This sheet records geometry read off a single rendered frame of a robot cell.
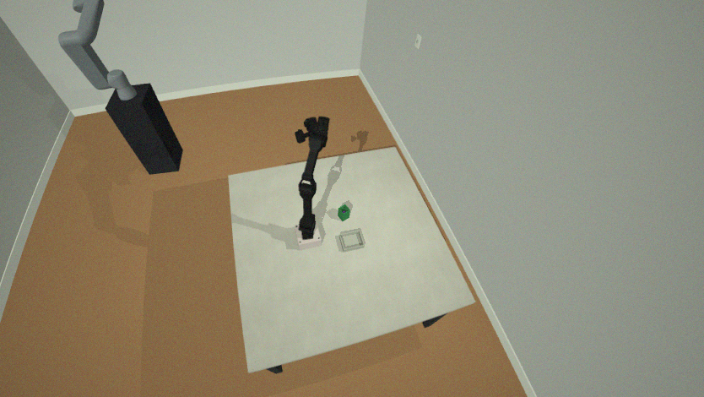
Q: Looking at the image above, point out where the green open-top box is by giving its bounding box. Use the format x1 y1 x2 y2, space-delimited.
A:
338 204 350 221

